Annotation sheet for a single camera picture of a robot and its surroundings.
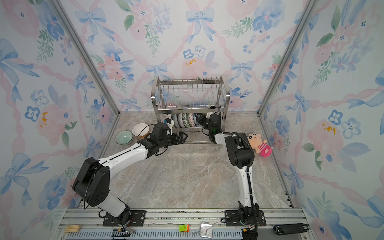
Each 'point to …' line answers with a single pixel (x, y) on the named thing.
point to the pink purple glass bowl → (180, 120)
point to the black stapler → (281, 229)
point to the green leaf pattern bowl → (185, 120)
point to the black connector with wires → (122, 232)
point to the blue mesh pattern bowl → (191, 119)
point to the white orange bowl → (137, 128)
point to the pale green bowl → (124, 137)
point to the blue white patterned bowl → (196, 123)
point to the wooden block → (72, 228)
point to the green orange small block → (184, 228)
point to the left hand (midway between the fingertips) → (183, 135)
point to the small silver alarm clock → (206, 230)
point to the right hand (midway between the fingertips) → (195, 112)
